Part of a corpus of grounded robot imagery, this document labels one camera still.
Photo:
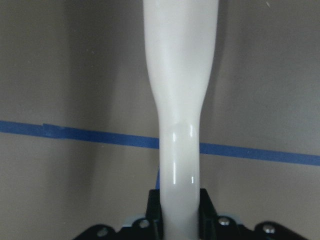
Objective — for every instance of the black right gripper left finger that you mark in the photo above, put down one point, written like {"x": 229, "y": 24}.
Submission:
{"x": 154, "y": 214}

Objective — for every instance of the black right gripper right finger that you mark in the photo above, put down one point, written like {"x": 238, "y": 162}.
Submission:
{"x": 207, "y": 217}

